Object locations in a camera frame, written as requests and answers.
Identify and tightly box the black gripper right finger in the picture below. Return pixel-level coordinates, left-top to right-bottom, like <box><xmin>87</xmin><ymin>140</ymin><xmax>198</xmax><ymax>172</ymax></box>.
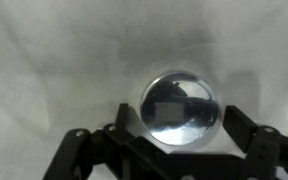
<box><xmin>223</xmin><ymin>105</ymin><xmax>288</xmax><ymax>180</ymax></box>

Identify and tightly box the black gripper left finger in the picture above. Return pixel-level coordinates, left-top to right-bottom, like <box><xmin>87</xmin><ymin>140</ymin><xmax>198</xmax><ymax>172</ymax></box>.
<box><xmin>43</xmin><ymin>103</ymin><xmax>192</xmax><ymax>180</ymax></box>

